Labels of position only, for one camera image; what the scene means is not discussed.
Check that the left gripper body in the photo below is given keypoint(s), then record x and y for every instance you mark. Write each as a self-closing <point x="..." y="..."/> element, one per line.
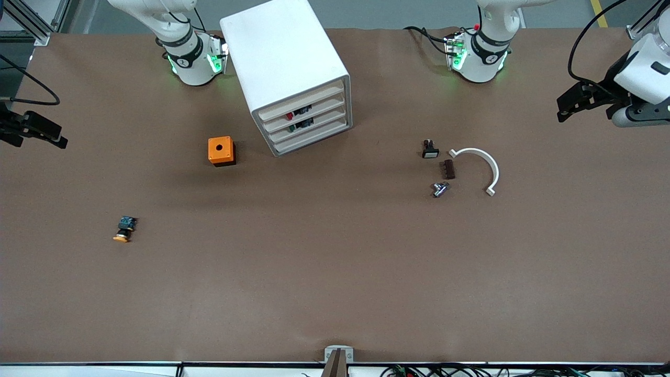
<point x="610" y="82"/>

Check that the red mushroom push button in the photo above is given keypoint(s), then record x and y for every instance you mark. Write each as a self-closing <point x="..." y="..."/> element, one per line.
<point x="289" y="115"/>

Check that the white plastic drawer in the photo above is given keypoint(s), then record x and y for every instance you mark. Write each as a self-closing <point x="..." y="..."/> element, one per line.
<point x="324" y="92"/>
<point x="324" y="106"/>
<point x="324" y="131"/>
<point x="324" y="119"/>

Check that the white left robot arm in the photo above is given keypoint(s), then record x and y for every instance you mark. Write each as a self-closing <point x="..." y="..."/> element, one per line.
<point x="484" y="57"/>

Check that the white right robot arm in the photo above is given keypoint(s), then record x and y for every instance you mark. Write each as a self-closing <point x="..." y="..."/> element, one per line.
<point x="183" y="57"/>

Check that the yellow mushroom push button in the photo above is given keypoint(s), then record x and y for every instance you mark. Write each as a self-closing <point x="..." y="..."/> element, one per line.
<point x="124" y="226"/>

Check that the black square push button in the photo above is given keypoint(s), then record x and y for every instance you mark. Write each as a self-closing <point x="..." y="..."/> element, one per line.
<point x="430" y="153"/>

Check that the white drawer cabinet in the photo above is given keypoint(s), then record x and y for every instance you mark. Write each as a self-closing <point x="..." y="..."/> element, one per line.
<point x="277" y="47"/>

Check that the brown terminal block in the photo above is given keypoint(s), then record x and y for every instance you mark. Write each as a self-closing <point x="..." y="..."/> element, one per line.
<point x="448" y="169"/>

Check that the aluminium frame profile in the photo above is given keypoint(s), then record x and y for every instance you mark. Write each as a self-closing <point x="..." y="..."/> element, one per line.
<point x="633" y="32"/>
<point x="36" y="31"/>

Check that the white curved plastic bracket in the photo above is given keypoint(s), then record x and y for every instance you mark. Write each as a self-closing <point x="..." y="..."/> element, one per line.
<point x="495" y="173"/>

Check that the orange button enclosure box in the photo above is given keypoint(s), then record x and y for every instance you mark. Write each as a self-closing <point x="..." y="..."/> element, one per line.
<point x="220" y="149"/>

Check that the silver metal switch part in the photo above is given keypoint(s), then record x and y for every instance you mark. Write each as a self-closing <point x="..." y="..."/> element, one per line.
<point x="438" y="190"/>

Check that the green push button switch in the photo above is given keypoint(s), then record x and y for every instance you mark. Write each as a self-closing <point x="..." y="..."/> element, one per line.
<point x="291" y="128"/>

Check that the white table edge rail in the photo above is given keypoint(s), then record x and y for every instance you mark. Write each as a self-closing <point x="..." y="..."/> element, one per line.
<point x="104" y="370"/>

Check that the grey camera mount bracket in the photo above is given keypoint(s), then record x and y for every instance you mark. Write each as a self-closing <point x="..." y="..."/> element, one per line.
<point x="338" y="361"/>

